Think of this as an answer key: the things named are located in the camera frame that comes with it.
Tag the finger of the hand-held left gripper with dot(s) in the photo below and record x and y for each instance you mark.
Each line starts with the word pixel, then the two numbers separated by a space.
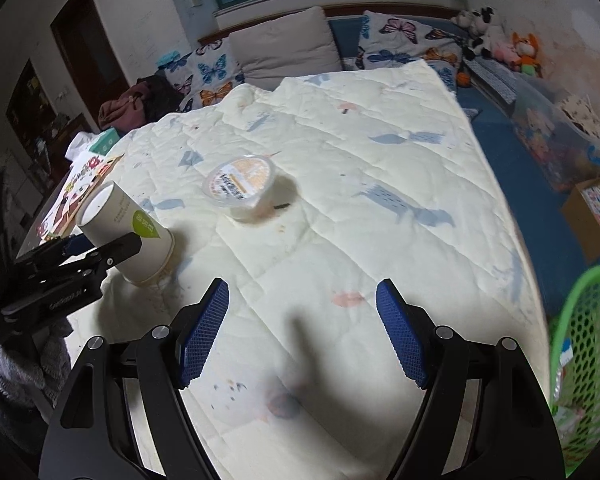
pixel 77 246
pixel 115 255

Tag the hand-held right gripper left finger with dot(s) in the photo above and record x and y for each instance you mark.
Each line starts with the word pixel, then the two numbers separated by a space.
pixel 205 330

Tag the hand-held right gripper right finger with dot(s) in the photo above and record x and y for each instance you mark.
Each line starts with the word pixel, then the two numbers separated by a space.
pixel 400 335

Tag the white paper cup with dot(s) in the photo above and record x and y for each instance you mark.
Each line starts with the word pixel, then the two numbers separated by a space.
pixel 125 215

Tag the green plastic basket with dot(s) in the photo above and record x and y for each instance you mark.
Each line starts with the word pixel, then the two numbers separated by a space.
pixel 595 277

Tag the person's left forearm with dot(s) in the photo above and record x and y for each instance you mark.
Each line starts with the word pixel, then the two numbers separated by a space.
pixel 5 420

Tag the person's left hand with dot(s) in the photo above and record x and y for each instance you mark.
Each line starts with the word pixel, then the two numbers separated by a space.
pixel 30 365

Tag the colourful printed booklet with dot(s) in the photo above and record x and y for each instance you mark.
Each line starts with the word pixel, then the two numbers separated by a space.
pixel 75 195

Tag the cream quilted blanket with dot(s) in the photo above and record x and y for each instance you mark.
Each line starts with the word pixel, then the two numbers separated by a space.
pixel 355 240

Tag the green tissue box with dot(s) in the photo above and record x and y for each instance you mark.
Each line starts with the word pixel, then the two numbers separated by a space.
pixel 105 142

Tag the clear plastic pudding cup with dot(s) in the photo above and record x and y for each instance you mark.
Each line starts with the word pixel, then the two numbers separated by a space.
pixel 240 185

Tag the dark wooden shelf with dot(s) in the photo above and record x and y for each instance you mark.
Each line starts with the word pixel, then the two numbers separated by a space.
pixel 30 105

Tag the pile of dark clothes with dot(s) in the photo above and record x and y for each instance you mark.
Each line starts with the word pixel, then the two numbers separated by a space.
pixel 130 105

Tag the blue bed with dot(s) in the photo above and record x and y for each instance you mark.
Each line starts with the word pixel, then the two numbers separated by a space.
pixel 520 200

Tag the dark wooden door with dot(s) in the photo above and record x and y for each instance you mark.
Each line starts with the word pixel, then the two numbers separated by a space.
pixel 90 35

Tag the striped sock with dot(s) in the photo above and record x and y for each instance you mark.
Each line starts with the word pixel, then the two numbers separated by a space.
pixel 470 112

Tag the clear plastic storage bin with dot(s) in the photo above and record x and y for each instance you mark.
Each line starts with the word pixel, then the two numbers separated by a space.
pixel 545 135

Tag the small butterfly print pillow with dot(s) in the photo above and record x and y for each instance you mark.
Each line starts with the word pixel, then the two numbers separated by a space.
pixel 445 77

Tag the orange ball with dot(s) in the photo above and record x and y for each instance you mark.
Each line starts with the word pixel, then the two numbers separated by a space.
pixel 462 78

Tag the patterned flat box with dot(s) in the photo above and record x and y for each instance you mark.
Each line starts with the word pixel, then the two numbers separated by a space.
pixel 490 82

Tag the beige pillow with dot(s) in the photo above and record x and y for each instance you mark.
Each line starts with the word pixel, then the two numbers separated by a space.
pixel 285 45

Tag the large butterfly print pillow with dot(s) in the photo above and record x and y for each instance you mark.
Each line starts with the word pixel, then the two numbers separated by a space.
pixel 400 35

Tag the pink plush toy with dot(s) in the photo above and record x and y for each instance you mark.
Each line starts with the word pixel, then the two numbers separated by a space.
pixel 505 52

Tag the orange fox plush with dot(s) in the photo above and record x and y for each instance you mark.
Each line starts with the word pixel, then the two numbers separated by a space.
pixel 525 45

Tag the black and white cow plush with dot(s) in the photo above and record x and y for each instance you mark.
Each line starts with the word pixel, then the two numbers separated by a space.
pixel 480 20

